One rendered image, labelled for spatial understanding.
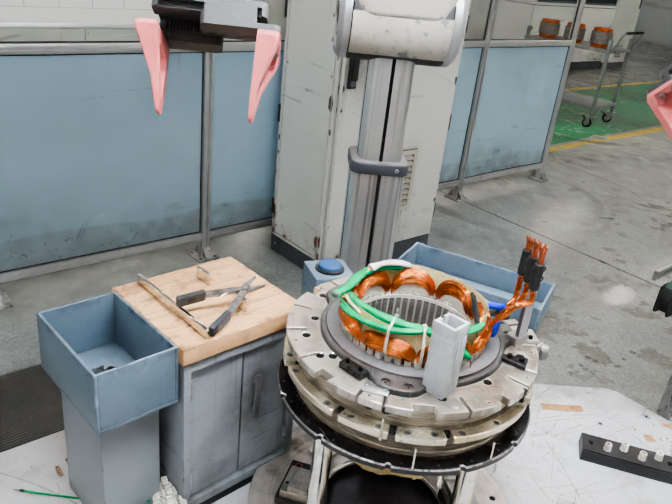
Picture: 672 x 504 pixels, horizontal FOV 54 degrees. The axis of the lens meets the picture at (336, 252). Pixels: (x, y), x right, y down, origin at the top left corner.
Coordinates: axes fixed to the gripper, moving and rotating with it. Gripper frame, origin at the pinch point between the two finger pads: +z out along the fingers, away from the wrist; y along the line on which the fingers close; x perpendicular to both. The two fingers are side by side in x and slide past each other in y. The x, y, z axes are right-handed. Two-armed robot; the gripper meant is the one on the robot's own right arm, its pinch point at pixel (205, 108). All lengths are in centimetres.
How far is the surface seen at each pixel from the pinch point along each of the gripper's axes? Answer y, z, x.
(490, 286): 44, 11, 51
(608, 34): 328, -292, 576
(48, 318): -21.5, 20.9, 29.7
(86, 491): -16, 44, 36
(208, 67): -31, -90, 235
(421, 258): 33, 7, 57
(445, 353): 26.0, 21.2, 9.6
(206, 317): -1.3, 19.4, 30.0
